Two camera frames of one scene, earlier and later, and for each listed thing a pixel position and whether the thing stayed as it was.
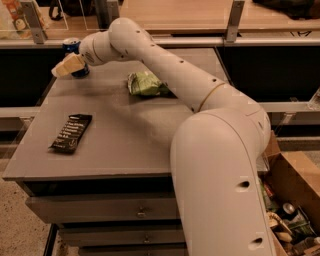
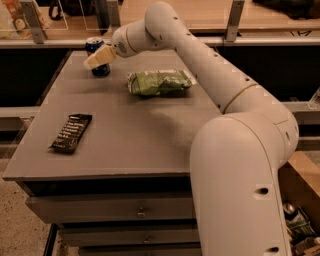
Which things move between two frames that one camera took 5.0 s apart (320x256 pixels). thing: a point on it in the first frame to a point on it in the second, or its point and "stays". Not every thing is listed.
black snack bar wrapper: [71, 133] stays
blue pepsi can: [72, 45] to [92, 45]
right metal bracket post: [234, 20] stays
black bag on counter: [75, 8] stays
